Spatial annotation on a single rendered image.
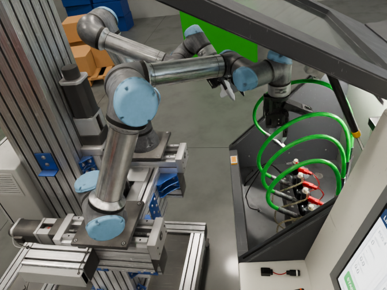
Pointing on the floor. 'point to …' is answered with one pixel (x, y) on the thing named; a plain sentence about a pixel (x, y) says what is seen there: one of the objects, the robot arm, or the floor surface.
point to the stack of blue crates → (123, 8)
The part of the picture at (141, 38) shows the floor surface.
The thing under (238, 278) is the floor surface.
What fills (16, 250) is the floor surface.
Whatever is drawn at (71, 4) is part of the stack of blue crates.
